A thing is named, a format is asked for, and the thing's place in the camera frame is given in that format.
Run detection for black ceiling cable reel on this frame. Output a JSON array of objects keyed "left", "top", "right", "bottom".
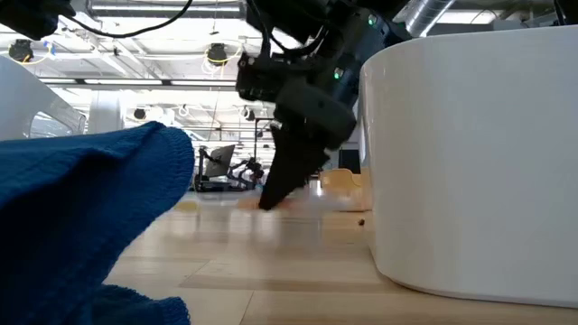
[
  {"left": 7, "top": 39, "right": 35, "bottom": 62},
  {"left": 205, "top": 42, "right": 232, "bottom": 68}
]

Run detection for silver diagonal spiral duct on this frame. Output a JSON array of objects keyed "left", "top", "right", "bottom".
[{"left": 392, "top": 0, "right": 457, "bottom": 40}]

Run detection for black metal gantry frame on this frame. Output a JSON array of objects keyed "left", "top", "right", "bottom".
[{"left": 252, "top": 116, "right": 277, "bottom": 163}]

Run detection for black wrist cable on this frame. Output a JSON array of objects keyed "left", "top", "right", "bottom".
[
  {"left": 61, "top": 0, "right": 195, "bottom": 40},
  {"left": 246, "top": 0, "right": 329, "bottom": 59}
]

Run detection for dark ceiling pipe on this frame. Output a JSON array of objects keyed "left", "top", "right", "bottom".
[{"left": 88, "top": 3, "right": 248, "bottom": 23}]

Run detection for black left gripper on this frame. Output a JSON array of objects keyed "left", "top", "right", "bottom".
[{"left": 0, "top": 0, "right": 77, "bottom": 42}]

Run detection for grey office monitor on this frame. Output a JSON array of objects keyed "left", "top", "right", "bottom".
[{"left": 203, "top": 144, "right": 238, "bottom": 180}]

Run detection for long ceiling light strip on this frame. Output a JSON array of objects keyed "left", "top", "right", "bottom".
[{"left": 38, "top": 77, "right": 239, "bottom": 93}]

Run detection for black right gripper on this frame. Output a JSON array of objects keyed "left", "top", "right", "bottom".
[{"left": 256, "top": 77, "right": 359, "bottom": 212}]

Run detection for blue cloth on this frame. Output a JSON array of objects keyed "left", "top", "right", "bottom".
[{"left": 0, "top": 120, "right": 196, "bottom": 325}]

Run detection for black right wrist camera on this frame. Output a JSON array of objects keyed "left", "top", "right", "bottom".
[{"left": 235, "top": 51, "right": 290, "bottom": 104}]

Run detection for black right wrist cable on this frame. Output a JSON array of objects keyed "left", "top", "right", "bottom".
[{"left": 246, "top": 0, "right": 329, "bottom": 59}]

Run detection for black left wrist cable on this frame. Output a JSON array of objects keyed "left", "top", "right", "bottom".
[{"left": 61, "top": 0, "right": 195, "bottom": 40}]

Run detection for white plastic bin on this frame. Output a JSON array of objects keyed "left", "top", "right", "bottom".
[
  {"left": 0, "top": 56, "right": 88, "bottom": 142},
  {"left": 358, "top": 24, "right": 578, "bottom": 311}
]

